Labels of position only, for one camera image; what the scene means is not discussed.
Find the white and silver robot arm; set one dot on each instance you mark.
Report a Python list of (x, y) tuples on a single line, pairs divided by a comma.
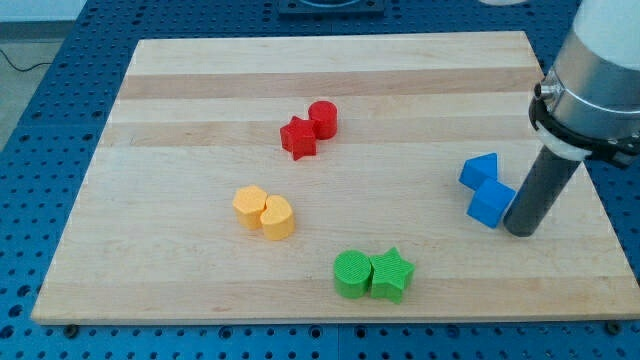
[(587, 105)]

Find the red star block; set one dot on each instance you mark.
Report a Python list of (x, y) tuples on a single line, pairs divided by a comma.
[(298, 137)]

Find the yellow hexagon block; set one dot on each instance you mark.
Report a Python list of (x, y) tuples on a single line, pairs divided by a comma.
[(248, 203)]

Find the green star block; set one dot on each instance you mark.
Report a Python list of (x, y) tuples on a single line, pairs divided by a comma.
[(391, 275)]

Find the wooden board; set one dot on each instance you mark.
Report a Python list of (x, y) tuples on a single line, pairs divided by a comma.
[(153, 238)]

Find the yellow heart block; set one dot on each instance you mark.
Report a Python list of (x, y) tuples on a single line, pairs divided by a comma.
[(277, 219)]

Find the red cylinder block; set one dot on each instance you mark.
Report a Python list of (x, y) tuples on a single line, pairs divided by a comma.
[(324, 114)]

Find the green cylinder block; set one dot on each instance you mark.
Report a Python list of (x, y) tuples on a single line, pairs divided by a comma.
[(352, 274)]

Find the blue triangle block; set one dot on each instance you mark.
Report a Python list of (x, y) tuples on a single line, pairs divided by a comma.
[(477, 170)]

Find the blue cube block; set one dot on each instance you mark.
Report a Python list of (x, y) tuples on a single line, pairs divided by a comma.
[(489, 202)]

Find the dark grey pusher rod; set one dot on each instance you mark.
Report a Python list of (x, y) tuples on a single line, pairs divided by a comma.
[(546, 179)]

